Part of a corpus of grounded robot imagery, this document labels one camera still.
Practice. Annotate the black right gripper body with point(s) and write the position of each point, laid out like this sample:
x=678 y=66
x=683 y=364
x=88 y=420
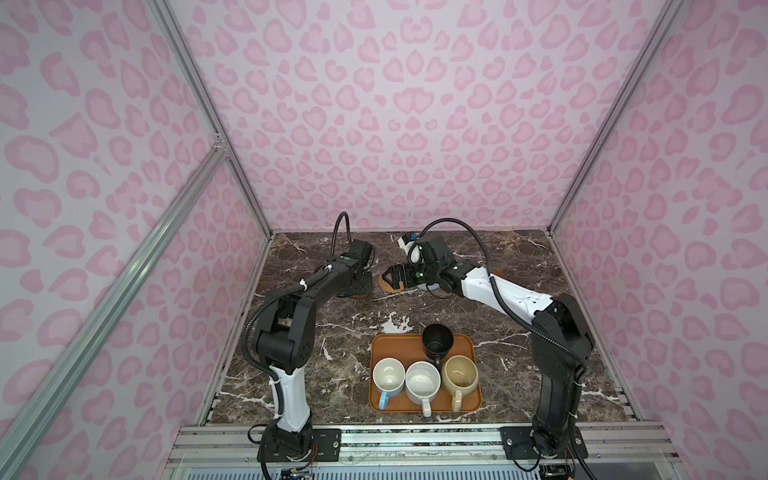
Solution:
x=429 y=272

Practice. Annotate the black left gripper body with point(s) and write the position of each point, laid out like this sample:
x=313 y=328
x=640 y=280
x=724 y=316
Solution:
x=365 y=286

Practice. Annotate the black ceramic mug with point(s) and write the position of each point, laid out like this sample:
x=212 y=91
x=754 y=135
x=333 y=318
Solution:
x=437 y=342

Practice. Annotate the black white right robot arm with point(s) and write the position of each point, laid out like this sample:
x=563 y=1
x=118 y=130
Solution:
x=561 y=341

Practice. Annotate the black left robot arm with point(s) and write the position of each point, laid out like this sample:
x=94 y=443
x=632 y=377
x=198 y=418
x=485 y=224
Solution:
x=278 y=340

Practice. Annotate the woven rattan round coaster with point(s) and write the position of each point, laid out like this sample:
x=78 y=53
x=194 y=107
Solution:
x=389 y=285

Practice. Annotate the light blue ceramic mug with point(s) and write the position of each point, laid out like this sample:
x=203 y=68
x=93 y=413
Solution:
x=388 y=376

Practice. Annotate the white speckled ceramic mug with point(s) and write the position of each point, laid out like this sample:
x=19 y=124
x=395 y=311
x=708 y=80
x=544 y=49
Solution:
x=422 y=384

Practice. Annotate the beige ceramic mug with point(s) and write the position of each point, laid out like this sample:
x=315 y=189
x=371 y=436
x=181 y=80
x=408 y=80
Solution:
x=460 y=379

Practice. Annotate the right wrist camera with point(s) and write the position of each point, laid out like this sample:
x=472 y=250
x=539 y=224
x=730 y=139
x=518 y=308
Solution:
x=407 y=243

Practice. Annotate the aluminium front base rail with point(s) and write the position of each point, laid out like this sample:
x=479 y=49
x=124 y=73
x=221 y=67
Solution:
x=623 y=450

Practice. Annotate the aluminium frame corner post left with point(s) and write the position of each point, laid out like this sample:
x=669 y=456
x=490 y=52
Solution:
x=165 y=17

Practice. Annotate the aluminium frame corner post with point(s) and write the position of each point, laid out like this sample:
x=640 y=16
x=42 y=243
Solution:
x=165 y=17
x=663 y=27

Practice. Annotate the aluminium frame corner post right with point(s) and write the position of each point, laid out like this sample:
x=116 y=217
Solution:
x=663 y=27

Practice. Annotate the aluminium diagonal frame bar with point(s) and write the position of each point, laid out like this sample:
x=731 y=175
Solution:
x=39 y=413

